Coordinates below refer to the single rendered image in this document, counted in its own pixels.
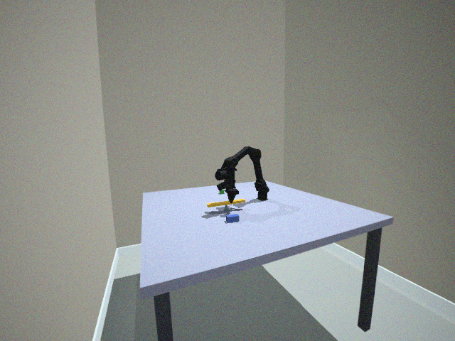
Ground yellow bar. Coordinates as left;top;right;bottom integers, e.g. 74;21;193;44
207;199;245;207

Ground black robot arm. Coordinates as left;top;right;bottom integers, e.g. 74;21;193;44
215;146;269;201

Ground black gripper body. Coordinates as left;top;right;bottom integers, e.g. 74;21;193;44
225;179;239;195

